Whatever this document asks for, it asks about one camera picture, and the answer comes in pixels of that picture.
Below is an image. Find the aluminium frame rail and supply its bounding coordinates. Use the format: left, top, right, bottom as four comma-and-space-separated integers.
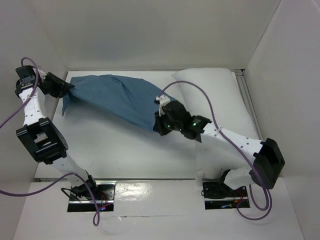
234, 69, 262, 138

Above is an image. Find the blue pillowcase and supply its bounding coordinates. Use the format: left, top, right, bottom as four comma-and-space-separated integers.
62, 74, 162, 132

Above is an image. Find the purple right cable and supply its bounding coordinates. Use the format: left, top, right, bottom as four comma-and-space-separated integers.
159, 81, 273, 221

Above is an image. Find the white pillow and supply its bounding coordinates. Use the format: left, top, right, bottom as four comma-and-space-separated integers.
172, 68, 259, 180

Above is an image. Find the purple cable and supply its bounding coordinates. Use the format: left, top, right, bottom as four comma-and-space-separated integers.
0, 57, 101, 227
159, 81, 273, 221

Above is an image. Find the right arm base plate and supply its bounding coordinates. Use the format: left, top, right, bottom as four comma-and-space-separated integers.
201, 181, 250, 210

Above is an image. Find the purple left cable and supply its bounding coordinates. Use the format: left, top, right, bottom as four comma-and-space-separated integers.
0, 57, 101, 227

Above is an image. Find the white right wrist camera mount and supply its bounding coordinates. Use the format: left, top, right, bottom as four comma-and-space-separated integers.
154, 94, 176, 117

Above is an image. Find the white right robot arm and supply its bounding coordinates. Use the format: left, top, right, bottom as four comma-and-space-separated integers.
153, 95, 285, 199

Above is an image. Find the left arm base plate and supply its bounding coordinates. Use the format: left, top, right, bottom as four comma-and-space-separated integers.
61, 181, 116, 213

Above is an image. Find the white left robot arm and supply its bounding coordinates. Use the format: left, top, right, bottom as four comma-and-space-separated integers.
15, 65, 99, 200

